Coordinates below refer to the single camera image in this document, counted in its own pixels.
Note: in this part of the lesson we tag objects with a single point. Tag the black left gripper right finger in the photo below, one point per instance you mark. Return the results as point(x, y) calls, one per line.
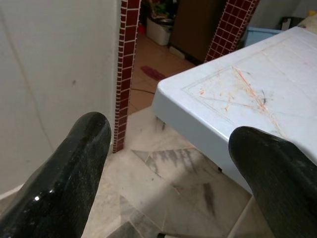
point(280, 178)

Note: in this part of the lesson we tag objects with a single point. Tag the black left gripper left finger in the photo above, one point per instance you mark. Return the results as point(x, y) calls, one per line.
point(64, 178)

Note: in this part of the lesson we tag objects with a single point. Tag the light blue plastic table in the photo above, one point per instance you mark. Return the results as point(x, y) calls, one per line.
point(247, 74)

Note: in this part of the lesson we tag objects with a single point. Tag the red tiled pillar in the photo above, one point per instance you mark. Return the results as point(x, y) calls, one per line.
point(125, 62)
point(227, 29)

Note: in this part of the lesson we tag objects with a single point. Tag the dark red floor mat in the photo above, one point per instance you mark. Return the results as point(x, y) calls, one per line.
point(152, 72)

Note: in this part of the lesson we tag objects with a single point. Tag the light blue plastic box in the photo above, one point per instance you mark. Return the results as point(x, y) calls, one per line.
point(260, 34)

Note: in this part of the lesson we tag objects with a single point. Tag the large black object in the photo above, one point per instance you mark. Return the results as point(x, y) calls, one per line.
point(291, 22)

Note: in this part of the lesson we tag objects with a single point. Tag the small red container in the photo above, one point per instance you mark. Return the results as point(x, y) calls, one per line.
point(141, 29)

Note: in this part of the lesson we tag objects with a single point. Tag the brown wooden cabinet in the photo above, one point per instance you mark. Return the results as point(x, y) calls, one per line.
point(195, 27)

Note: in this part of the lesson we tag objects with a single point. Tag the white plastic bin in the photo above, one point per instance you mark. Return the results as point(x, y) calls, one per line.
point(158, 32)

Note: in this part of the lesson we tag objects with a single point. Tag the colourful clutter pile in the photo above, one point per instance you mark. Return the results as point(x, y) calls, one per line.
point(162, 8)

